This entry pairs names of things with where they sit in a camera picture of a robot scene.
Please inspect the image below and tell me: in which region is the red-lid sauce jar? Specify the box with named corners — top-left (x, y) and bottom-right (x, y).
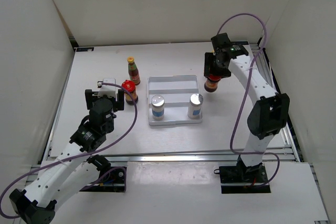
top-left (122, 80), bottom-right (139, 105)
top-left (204, 74), bottom-right (221, 92)

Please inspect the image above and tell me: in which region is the silver-lid white shaker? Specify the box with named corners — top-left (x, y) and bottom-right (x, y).
top-left (151, 95), bottom-right (165, 120)
top-left (187, 93), bottom-right (203, 119)

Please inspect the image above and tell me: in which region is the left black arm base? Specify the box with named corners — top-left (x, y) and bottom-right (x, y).
top-left (81, 166), bottom-right (127, 193)

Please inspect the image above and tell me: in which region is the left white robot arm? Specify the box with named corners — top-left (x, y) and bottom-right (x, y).
top-left (9, 83), bottom-right (124, 223)

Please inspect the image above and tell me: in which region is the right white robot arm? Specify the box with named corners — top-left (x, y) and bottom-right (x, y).
top-left (204, 33), bottom-right (290, 182)

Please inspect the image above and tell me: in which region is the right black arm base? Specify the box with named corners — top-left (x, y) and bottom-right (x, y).
top-left (214, 165), bottom-right (271, 194)

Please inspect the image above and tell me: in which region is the right black corner label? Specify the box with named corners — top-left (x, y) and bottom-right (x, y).
top-left (232, 41), bottom-right (249, 45)

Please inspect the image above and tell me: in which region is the black corner label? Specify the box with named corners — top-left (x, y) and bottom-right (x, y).
top-left (76, 47), bottom-right (94, 52)
top-left (232, 41), bottom-right (249, 45)

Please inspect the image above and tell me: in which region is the left tall yellow-cap sauce bottle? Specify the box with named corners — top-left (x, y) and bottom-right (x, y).
top-left (127, 57), bottom-right (141, 86)

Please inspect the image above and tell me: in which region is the left black corner label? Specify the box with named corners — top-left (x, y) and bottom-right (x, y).
top-left (76, 47), bottom-right (94, 52)

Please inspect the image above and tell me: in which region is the white divided organizer tray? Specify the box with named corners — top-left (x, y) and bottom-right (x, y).
top-left (147, 75), bottom-right (202, 126)

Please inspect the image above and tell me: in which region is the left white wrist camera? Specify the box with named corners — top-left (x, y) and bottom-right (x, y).
top-left (97, 78), bottom-right (117, 100)

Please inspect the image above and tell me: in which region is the aluminium front rail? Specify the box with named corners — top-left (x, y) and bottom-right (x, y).
top-left (28, 149), bottom-right (313, 169)

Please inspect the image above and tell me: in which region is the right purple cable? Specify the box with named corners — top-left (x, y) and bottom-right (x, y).
top-left (217, 13), bottom-right (280, 188)

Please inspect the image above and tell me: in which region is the purple cable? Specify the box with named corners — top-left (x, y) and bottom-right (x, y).
top-left (0, 83), bottom-right (139, 219)
top-left (217, 13), bottom-right (280, 188)

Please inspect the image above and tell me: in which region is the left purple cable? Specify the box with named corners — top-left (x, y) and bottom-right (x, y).
top-left (0, 83), bottom-right (139, 219)

